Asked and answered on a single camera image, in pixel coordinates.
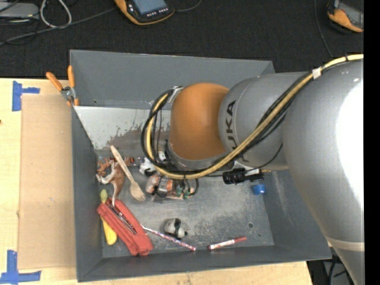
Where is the orange and white toy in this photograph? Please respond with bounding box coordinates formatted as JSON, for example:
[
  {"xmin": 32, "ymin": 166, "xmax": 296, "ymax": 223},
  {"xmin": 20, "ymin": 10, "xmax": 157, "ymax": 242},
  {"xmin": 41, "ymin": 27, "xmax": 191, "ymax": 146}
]
[{"xmin": 145, "ymin": 172, "xmax": 194, "ymax": 201}]

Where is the white and black toy animal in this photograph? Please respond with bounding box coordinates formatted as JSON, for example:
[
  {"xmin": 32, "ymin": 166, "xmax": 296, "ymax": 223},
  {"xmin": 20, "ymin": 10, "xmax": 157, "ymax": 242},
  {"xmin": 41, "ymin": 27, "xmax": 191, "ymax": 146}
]
[{"xmin": 138, "ymin": 157, "xmax": 158, "ymax": 177}]

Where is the pale wooden fork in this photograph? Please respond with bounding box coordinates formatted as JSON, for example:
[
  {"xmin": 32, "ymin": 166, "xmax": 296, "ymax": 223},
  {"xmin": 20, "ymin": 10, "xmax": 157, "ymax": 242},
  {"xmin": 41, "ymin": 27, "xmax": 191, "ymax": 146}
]
[{"xmin": 110, "ymin": 145, "xmax": 147, "ymax": 202}]

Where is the black and white toy panda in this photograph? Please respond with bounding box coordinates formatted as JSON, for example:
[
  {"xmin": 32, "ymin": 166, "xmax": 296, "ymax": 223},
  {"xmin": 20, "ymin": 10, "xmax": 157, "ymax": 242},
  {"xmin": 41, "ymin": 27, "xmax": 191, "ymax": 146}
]
[{"xmin": 163, "ymin": 217, "xmax": 189, "ymax": 240}]

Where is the brown toy animal with antlers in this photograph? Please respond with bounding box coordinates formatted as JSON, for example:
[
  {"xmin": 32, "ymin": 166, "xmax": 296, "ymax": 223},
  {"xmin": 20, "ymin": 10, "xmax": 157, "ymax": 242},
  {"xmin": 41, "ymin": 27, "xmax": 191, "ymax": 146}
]
[{"xmin": 95, "ymin": 156, "xmax": 134, "ymax": 208}]

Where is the pink striped thin stick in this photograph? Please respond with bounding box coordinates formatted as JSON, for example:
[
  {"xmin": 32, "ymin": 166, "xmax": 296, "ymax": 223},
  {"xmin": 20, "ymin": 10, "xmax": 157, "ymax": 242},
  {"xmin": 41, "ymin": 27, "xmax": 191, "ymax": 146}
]
[{"xmin": 140, "ymin": 224, "xmax": 197, "ymax": 252}]

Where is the red flat case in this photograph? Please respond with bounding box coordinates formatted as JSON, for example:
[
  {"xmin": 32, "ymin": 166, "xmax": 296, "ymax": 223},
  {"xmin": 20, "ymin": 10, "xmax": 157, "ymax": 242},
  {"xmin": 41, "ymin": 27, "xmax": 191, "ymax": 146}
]
[{"xmin": 96, "ymin": 197, "xmax": 154, "ymax": 257}]

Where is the grey metal bin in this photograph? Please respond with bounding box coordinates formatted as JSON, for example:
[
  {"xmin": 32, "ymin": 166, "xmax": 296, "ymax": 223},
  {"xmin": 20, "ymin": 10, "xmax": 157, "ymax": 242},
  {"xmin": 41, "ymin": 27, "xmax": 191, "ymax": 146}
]
[{"xmin": 69, "ymin": 49, "xmax": 333, "ymax": 283}]

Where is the yellow toy banana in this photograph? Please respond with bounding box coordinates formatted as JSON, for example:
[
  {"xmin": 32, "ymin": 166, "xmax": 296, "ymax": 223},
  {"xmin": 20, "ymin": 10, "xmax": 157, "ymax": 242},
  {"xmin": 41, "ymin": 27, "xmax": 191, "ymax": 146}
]
[{"xmin": 99, "ymin": 188, "xmax": 118, "ymax": 246}]

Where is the red and white marker pen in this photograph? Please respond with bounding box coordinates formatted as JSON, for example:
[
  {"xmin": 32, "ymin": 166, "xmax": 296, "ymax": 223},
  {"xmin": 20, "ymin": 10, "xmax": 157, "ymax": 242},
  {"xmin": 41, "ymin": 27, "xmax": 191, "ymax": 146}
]
[{"xmin": 207, "ymin": 236, "xmax": 248, "ymax": 252}]

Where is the brown cardboard board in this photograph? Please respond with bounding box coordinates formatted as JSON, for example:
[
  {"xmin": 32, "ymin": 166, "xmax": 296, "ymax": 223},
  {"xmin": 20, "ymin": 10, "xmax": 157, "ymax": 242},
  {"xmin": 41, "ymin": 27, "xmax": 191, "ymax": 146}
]
[{"xmin": 17, "ymin": 93, "xmax": 78, "ymax": 270}]

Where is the black cylinder on white bracket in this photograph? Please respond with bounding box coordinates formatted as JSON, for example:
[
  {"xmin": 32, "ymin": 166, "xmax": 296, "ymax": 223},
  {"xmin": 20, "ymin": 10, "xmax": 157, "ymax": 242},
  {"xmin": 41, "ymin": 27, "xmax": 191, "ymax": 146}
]
[{"xmin": 222, "ymin": 167, "xmax": 265, "ymax": 185}]

